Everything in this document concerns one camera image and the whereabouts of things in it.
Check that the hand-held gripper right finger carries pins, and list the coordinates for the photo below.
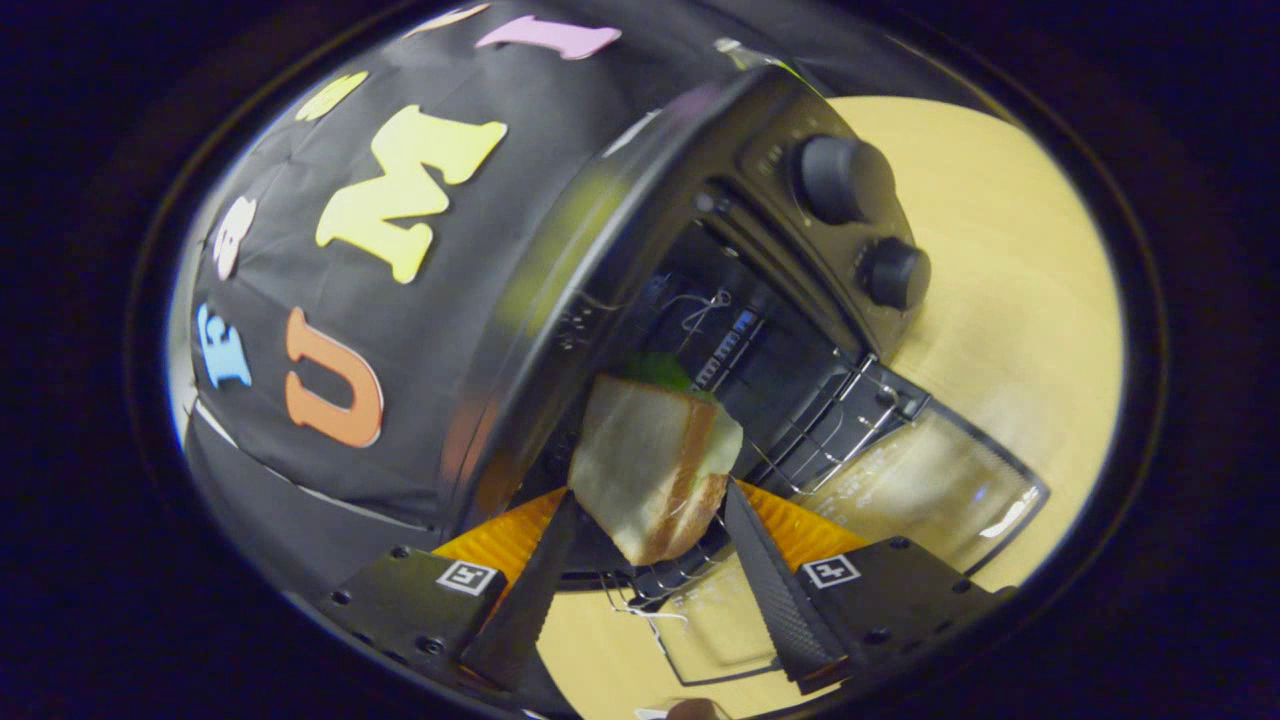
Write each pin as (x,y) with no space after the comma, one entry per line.
(780,590)

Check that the black toaster oven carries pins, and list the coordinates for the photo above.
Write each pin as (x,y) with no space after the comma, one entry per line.
(760,150)

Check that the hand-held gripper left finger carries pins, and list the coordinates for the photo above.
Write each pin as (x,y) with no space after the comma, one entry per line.
(525,600)

